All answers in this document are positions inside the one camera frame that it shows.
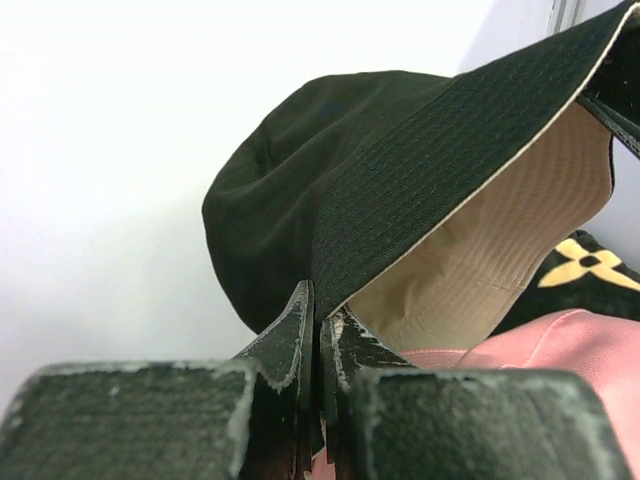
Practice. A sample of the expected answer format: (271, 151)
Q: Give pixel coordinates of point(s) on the black beige bucket hat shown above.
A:
(423, 203)

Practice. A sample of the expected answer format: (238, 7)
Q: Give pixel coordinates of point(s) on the black floral blanket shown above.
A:
(579, 273)

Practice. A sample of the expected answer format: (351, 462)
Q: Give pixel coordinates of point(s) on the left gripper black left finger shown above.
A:
(248, 417)

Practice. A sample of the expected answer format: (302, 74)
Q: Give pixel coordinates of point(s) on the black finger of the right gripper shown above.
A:
(612, 94)

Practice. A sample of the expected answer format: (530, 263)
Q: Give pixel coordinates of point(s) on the right aluminium frame post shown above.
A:
(564, 14)

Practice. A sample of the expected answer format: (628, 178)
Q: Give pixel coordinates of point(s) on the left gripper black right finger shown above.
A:
(450, 420)

